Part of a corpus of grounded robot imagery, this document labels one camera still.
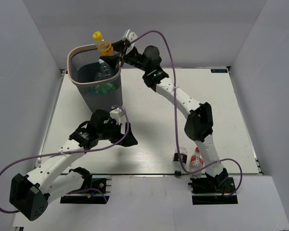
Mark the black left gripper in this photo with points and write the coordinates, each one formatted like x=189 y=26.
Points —
x=130 y=140

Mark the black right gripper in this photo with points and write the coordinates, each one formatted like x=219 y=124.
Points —
x=120 y=46

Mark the orange label clear bottle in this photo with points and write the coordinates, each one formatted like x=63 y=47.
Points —
x=104 y=47

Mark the clear unlabelled plastic bottle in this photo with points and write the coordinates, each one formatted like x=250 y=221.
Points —
x=105 y=71

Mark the green Sprite bottle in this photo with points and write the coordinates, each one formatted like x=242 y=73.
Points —
x=102 y=89

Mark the black label water bottle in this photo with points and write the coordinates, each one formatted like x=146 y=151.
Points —
x=179 y=158

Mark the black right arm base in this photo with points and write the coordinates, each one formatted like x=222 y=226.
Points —
x=204 y=194

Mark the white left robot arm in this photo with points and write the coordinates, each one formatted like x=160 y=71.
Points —
x=31 y=193

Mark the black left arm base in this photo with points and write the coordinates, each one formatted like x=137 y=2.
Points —
x=98 y=193

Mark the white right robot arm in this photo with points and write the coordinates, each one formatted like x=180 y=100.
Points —
x=199 y=120

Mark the grey mesh waste bin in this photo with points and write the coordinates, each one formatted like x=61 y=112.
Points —
x=82 y=66

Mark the red cap clear bottle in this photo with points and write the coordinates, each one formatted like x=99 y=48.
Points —
x=196 y=161

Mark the blue table corner label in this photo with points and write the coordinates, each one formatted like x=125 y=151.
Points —
x=219 y=70

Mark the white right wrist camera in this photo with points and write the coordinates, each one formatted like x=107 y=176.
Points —
x=128 y=37

